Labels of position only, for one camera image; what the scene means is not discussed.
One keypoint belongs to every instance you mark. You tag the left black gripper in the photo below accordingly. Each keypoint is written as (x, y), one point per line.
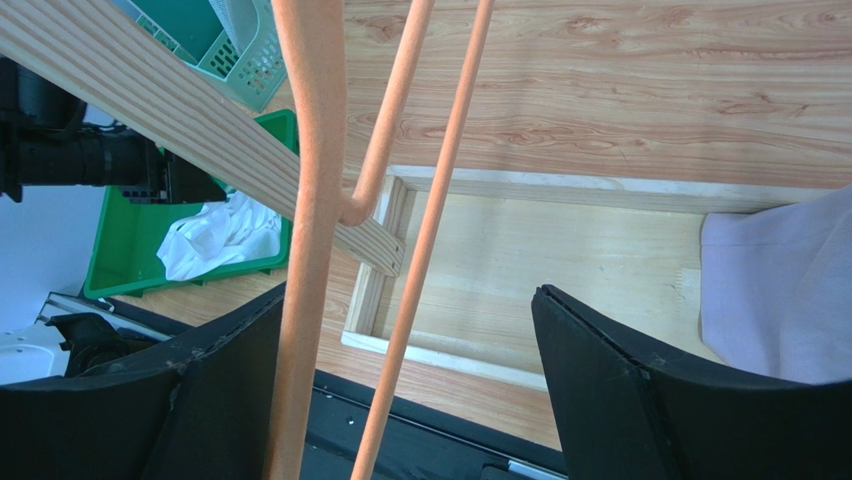
(167, 179)

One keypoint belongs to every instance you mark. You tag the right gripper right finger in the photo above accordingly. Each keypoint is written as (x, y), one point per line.
(629, 406)

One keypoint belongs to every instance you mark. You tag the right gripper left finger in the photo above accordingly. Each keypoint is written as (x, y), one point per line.
(196, 406)

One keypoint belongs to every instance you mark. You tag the white tank top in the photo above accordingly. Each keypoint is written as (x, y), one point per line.
(234, 231)

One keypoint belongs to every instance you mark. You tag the orange velvet hanger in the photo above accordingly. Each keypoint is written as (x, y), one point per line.
(312, 43)

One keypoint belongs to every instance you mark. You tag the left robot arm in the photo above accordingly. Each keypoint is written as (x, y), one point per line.
(54, 167)

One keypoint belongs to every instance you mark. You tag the mauve tank top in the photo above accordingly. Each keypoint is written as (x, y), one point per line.
(776, 289)

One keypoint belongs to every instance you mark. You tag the light green file organizer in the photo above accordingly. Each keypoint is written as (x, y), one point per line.
(251, 78)

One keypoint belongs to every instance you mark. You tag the dark green folder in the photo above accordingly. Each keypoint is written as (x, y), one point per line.
(188, 28)

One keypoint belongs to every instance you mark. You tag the wooden clothes rack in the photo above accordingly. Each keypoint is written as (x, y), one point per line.
(515, 217)

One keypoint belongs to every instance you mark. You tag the grey mesh pouch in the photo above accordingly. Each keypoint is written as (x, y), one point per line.
(239, 20)

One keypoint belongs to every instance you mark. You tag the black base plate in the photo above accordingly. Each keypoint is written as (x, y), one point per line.
(419, 443)

